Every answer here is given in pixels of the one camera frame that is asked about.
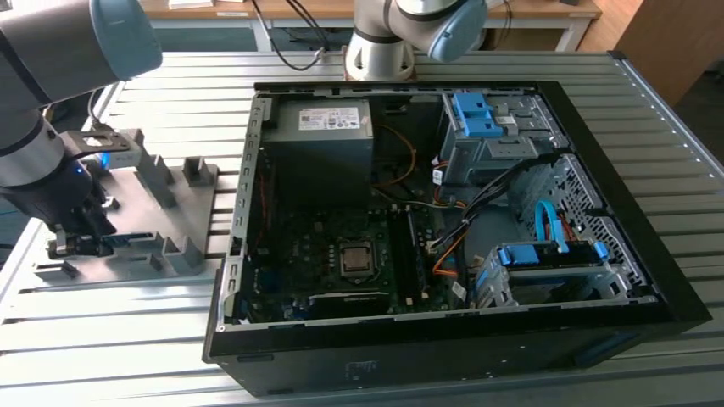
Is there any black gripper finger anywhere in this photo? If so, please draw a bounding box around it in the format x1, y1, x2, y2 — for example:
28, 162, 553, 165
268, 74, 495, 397
48, 223, 79, 260

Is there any black RAM slot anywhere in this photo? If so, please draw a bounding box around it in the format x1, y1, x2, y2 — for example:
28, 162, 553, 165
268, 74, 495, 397
388, 203, 409, 306

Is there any grey parts rack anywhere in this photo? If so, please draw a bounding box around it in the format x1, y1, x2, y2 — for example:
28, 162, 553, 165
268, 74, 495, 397
32, 128, 223, 290

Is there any green motherboard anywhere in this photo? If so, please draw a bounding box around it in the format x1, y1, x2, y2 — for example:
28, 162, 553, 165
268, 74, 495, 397
243, 203, 471, 317

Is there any grey power supply unit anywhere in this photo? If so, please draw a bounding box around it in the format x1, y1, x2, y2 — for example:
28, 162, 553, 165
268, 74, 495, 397
265, 99, 376, 204

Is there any wooden desk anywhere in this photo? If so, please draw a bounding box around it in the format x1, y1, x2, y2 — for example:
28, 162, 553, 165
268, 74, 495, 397
140, 0, 604, 31

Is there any silver CPU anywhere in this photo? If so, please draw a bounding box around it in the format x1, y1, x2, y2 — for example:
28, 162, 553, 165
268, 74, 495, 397
339, 243, 377, 275

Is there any black graphics card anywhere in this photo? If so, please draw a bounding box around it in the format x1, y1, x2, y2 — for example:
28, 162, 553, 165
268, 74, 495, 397
308, 288, 392, 317

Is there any black PC case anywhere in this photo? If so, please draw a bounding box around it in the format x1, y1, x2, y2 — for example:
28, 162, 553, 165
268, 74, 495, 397
201, 79, 713, 398

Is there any blue disk carrier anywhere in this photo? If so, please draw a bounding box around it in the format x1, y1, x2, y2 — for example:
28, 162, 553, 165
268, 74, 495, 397
452, 92, 508, 139
496, 241, 609, 269

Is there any grey metal drive cage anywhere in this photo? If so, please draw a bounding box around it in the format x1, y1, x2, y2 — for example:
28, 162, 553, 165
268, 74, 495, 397
473, 249, 629, 309
440, 91, 572, 187

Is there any brown wooden cabinet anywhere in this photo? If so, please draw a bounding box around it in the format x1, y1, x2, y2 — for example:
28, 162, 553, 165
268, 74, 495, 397
613, 0, 724, 107

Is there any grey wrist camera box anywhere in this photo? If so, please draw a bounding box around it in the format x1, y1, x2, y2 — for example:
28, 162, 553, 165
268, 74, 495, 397
105, 142, 143, 169

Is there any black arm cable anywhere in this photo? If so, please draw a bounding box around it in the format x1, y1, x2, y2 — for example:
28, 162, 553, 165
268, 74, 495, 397
251, 0, 340, 72

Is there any thin orange wire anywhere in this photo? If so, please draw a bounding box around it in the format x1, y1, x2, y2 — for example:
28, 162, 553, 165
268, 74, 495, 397
372, 125, 419, 187

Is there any orange red wire bundle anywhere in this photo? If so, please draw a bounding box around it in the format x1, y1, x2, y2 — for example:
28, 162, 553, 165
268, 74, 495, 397
432, 248, 460, 277

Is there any black cable bundle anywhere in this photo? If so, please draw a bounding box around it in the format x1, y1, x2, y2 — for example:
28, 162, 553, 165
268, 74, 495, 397
460, 156, 553, 226

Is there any blue SATA cable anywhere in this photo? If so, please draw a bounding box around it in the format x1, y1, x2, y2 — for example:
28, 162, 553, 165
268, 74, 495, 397
533, 198, 571, 255

